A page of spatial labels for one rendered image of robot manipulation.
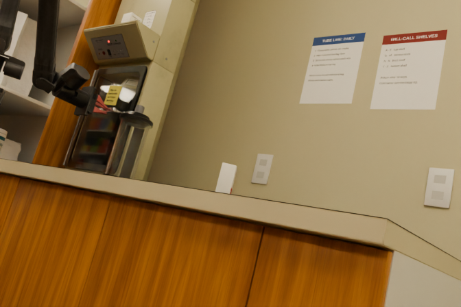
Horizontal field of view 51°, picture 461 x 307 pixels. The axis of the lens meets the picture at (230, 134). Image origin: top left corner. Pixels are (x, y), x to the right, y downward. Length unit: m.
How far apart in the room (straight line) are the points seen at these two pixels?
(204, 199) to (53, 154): 1.09
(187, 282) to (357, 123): 0.92
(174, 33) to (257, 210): 1.09
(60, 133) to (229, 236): 1.16
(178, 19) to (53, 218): 0.87
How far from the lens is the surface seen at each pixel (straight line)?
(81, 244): 1.25
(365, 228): 0.76
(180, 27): 1.85
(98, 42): 1.92
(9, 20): 1.92
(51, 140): 1.94
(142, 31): 1.73
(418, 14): 1.79
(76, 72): 1.58
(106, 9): 2.11
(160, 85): 1.76
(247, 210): 0.88
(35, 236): 1.42
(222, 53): 2.17
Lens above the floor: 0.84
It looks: 13 degrees up
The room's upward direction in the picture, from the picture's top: 14 degrees clockwise
